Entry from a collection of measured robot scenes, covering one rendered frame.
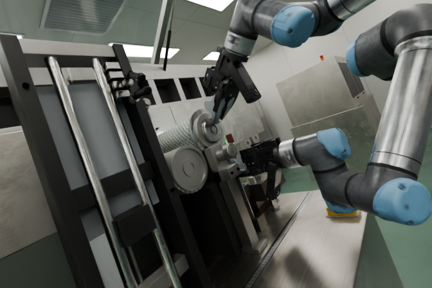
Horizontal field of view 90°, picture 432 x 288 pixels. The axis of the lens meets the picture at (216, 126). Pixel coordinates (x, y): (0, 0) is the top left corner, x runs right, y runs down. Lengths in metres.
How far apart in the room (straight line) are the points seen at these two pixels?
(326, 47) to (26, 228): 5.01
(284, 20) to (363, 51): 0.31
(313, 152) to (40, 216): 0.73
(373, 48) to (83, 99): 0.66
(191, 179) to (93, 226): 0.29
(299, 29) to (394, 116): 0.24
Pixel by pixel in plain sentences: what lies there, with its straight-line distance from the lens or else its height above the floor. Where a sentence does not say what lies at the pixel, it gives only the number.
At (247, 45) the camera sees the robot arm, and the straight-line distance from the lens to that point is 0.56.
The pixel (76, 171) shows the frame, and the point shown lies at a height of 1.25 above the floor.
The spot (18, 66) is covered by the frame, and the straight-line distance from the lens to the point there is 0.37.
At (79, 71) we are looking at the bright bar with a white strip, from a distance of 0.51.
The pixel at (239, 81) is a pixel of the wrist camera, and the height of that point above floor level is 1.34.
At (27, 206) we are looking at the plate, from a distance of 0.78.
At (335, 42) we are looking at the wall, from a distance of 5.10.
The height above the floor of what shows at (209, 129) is 1.25.
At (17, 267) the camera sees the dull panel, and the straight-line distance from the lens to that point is 0.79.
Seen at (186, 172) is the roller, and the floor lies 1.17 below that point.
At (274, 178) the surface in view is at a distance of 0.63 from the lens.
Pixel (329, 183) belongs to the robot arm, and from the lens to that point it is 0.57.
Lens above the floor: 1.23
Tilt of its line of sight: 3 degrees up
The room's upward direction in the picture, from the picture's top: 21 degrees counter-clockwise
